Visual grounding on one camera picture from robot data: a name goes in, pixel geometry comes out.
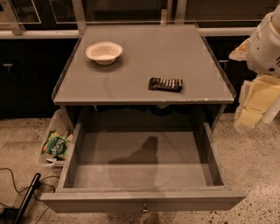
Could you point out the green snack bag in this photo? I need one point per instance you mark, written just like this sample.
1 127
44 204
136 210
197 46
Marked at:
57 144

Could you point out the clear plastic bin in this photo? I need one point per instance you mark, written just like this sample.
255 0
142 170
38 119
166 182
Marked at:
56 123

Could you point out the white paper bowl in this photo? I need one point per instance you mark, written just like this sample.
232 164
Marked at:
104 53

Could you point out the grey top drawer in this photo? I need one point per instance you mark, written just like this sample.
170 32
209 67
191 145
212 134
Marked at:
142 171

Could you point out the grey drawer cabinet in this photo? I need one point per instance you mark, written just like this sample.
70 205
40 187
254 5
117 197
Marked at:
162 51

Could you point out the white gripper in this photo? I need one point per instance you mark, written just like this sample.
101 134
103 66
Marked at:
263 51

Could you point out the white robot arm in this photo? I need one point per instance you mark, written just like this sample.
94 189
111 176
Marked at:
259 100

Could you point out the dark snack bar wrapper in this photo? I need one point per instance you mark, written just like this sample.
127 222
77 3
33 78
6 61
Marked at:
165 84

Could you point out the black bar on floor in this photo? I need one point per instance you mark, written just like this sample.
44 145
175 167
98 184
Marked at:
28 195

